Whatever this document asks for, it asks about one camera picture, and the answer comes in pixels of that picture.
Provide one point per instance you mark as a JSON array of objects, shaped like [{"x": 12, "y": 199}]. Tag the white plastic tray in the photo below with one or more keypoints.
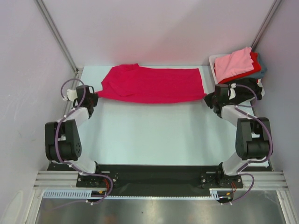
[{"x": 212, "y": 62}]

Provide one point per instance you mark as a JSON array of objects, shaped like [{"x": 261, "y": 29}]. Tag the magenta t shirt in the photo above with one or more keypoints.
[{"x": 137, "y": 84}]

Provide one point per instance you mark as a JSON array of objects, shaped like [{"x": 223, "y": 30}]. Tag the grey blue t shirt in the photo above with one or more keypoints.
[{"x": 260, "y": 74}]

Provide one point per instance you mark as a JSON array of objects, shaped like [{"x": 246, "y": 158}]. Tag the left aluminium corner post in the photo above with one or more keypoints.
[{"x": 56, "y": 34}]

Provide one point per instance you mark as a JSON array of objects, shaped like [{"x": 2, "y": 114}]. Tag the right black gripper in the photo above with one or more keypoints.
[{"x": 212, "y": 100}]

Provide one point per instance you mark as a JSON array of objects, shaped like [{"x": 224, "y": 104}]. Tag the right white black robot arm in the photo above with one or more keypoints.
[{"x": 253, "y": 141}]

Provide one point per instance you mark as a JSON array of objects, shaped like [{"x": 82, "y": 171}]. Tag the left side aluminium rail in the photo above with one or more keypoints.
[{"x": 67, "y": 112}]

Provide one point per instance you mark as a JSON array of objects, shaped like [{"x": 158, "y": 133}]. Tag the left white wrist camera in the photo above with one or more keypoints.
[{"x": 71, "y": 95}]

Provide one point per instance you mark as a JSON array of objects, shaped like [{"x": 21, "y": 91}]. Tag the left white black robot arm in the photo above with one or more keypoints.
[{"x": 62, "y": 141}]

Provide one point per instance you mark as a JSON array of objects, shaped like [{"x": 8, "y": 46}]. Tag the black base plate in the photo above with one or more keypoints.
[{"x": 157, "y": 181}]

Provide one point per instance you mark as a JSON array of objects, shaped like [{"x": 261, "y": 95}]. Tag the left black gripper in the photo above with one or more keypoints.
[{"x": 95, "y": 97}]

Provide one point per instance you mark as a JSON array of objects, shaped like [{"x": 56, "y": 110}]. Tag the black t shirt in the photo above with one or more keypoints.
[{"x": 243, "y": 94}]

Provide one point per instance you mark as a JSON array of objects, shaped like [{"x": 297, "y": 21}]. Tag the aluminium corner post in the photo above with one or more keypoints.
[
  {"x": 56, "y": 34},
  {"x": 266, "y": 23}
]

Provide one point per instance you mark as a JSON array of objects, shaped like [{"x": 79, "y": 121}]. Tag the red t shirt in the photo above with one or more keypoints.
[{"x": 250, "y": 67}]

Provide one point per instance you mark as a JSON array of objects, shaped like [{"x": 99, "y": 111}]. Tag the right aluminium corner post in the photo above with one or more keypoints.
[{"x": 266, "y": 23}]

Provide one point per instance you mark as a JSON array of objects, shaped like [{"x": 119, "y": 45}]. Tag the pink t shirt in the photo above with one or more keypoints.
[{"x": 233, "y": 63}]

